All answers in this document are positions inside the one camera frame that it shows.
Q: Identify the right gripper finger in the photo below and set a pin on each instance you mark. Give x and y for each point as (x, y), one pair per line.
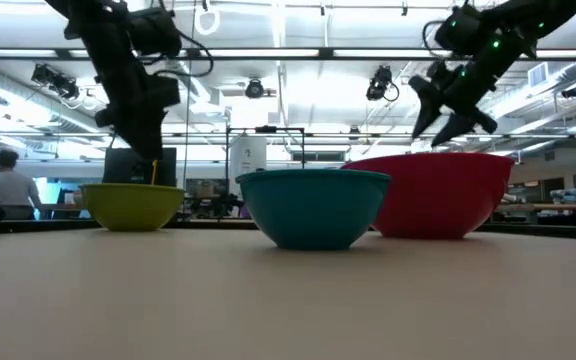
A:
(452, 129)
(425, 112)

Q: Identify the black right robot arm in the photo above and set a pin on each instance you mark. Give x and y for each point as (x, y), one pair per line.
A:
(513, 30)

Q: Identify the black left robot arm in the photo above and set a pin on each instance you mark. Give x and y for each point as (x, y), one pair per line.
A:
(103, 45)

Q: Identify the black monitor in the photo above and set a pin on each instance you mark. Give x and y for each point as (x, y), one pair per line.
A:
(123, 167)

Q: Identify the thin yellow rod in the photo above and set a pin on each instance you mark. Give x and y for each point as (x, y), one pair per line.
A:
(154, 172)

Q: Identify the large red plastic bowl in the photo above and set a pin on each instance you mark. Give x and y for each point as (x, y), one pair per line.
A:
(443, 195)

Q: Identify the yellow-green plastic bowl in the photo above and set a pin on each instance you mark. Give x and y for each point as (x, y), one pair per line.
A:
(132, 206)

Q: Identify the white cylindrical tank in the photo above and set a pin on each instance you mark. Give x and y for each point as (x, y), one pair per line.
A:
(248, 160)

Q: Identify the wooden work table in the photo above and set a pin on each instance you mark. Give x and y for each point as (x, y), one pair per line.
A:
(553, 206)

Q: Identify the person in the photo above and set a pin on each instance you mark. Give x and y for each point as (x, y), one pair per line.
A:
(9, 190)

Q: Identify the teal plastic bowl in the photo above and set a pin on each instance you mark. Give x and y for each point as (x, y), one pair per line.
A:
(313, 210)

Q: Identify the black overhead camera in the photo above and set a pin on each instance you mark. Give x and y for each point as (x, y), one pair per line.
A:
(379, 82)
(58, 82)
(254, 88)

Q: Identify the black metal frame stand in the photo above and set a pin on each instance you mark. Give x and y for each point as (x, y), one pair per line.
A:
(266, 129)

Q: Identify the black overhead frame rail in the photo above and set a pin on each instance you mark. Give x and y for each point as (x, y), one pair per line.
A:
(288, 52)

